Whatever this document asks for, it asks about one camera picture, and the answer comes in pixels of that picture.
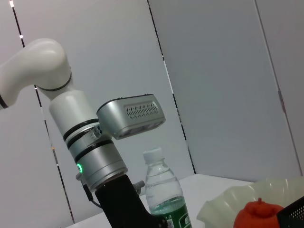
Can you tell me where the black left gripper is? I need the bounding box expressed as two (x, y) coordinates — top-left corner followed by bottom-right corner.
(95, 174), (168, 228)

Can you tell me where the clear green-label water bottle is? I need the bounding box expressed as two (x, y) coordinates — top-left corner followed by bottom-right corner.
(142, 147), (192, 228)

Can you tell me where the orange fruit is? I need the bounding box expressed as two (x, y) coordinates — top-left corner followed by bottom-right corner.
(233, 197), (285, 228)

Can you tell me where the pale green glass fruit plate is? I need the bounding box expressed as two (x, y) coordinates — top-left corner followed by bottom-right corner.
(196, 177), (304, 228)

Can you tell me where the black mesh pen holder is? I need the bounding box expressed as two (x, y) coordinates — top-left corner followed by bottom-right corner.
(276, 196), (304, 228)

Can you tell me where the thin left gripper cable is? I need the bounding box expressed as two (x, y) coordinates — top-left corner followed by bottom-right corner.
(82, 183), (102, 208)

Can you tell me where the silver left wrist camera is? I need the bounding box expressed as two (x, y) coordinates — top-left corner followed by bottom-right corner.
(85, 94), (166, 144)

